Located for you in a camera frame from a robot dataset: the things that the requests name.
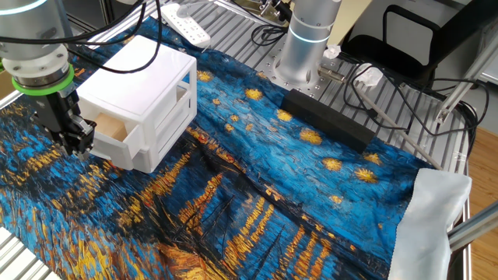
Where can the white power plug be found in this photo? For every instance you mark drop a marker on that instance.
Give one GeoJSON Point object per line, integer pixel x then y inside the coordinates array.
{"type": "Point", "coordinates": [184, 11]}

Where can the aluminium frame post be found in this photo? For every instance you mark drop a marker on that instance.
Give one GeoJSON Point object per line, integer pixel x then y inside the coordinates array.
{"type": "Point", "coordinates": [64, 15]}

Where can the aluminium frame strut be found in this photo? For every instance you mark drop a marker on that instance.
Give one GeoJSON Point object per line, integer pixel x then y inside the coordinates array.
{"type": "Point", "coordinates": [474, 227]}
{"type": "Point", "coordinates": [465, 83]}

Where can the black foam block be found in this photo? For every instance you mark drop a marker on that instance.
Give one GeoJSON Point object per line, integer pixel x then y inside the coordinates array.
{"type": "Point", "coordinates": [330, 120]}

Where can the white plastic drawer cabinet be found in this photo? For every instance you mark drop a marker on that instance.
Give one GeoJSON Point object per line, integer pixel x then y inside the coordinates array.
{"type": "Point", "coordinates": [136, 85]}

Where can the white drawer with knob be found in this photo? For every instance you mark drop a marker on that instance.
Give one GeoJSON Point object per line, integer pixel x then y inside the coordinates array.
{"type": "Point", "coordinates": [116, 153]}

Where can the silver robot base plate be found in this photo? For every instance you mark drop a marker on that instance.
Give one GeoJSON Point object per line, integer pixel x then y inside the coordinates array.
{"type": "Point", "coordinates": [268, 66]}

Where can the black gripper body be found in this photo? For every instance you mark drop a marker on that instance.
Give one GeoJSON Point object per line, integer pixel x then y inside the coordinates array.
{"type": "Point", "coordinates": [54, 110]}

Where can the light wooden cube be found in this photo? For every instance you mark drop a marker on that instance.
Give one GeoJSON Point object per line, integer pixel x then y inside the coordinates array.
{"type": "Point", "coordinates": [111, 126]}

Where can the beige board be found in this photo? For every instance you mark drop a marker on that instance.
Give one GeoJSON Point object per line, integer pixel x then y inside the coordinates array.
{"type": "Point", "coordinates": [350, 19]}

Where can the white power strip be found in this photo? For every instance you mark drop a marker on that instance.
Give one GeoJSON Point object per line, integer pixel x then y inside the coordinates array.
{"type": "Point", "coordinates": [186, 29]}

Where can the open cardboard box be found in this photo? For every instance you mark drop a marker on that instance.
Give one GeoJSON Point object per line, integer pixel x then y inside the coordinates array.
{"type": "Point", "coordinates": [4, 83]}

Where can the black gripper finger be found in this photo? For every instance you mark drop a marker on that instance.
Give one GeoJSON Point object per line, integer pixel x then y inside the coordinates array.
{"type": "Point", "coordinates": [87, 136]}
{"type": "Point", "coordinates": [68, 144]}

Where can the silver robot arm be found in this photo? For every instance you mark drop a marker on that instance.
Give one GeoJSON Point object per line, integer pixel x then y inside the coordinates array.
{"type": "Point", "coordinates": [31, 23]}

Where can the black office chair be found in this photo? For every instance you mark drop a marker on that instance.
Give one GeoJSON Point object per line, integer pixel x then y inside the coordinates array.
{"type": "Point", "coordinates": [459, 35]}

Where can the starry night painted tablecloth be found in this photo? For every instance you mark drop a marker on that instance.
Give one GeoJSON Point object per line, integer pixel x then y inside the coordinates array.
{"type": "Point", "coordinates": [233, 233]}

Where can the white crumpled wrap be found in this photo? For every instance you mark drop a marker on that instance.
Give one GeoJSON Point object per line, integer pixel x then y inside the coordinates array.
{"type": "Point", "coordinates": [369, 75]}
{"type": "Point", "coordinates": [332, 51]}

